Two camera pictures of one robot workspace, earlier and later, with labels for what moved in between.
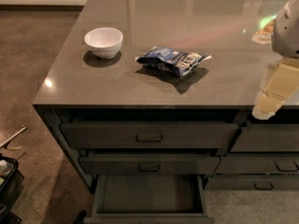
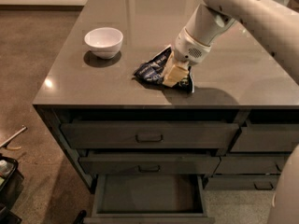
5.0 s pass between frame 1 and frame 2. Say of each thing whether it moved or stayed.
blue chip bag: moved
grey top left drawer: stayed
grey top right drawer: stayed
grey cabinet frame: stayed
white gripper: moved
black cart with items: stayed
